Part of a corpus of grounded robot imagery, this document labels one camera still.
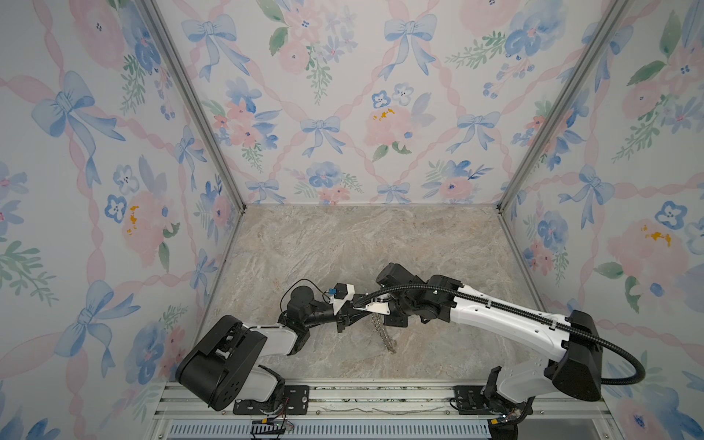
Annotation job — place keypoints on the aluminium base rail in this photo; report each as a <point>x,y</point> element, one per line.
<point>379,409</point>

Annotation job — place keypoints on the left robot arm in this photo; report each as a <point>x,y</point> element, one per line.
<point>225,367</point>

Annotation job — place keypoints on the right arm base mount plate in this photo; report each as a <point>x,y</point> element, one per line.
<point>485,400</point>

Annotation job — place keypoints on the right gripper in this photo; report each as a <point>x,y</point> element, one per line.
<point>393,323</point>

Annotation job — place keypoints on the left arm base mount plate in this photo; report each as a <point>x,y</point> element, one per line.
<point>266,393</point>

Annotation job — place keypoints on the aluminium corner post right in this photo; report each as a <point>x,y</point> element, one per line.
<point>603,33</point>

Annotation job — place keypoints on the aluminium corner post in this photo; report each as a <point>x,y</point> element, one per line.
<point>603,33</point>
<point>164,42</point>

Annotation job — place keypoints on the aluminium corner post left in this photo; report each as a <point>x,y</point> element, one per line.
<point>164,42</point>

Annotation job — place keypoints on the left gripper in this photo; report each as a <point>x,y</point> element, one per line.
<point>346,318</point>

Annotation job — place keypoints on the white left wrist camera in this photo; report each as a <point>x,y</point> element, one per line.
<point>340,295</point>

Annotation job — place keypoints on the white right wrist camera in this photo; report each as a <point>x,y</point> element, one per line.
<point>380,305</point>

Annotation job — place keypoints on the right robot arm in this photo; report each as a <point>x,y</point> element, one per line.
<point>566,360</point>

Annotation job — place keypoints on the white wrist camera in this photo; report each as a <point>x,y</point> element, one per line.
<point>380,305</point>
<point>340,295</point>

